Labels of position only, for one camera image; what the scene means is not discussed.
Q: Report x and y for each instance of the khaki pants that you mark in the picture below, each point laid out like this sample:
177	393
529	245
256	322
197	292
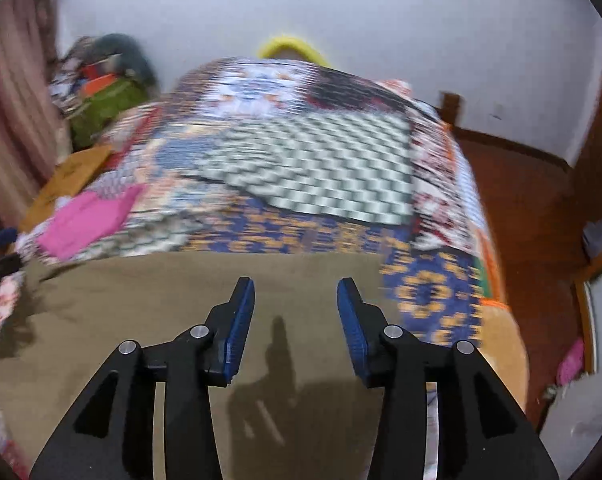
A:
146	310

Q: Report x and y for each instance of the checkered cloth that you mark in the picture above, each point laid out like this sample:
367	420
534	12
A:
326	160

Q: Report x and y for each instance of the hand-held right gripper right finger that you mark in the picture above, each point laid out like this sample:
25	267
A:
352	321

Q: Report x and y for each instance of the yellow plastic chair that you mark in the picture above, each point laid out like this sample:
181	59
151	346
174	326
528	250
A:
293	47

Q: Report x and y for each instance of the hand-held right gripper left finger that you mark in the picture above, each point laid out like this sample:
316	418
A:
240	321

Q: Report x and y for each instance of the pink slipper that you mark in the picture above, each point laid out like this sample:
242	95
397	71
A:
571	362

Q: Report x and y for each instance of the pile of clothes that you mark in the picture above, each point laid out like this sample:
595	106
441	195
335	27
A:
103	90

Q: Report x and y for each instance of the pink cloth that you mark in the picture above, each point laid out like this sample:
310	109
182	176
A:
88	222

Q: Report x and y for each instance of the patchwork printed blanket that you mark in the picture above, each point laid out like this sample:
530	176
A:
281	110

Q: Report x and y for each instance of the pink curtain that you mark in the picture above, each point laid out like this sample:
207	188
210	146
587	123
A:
16	110

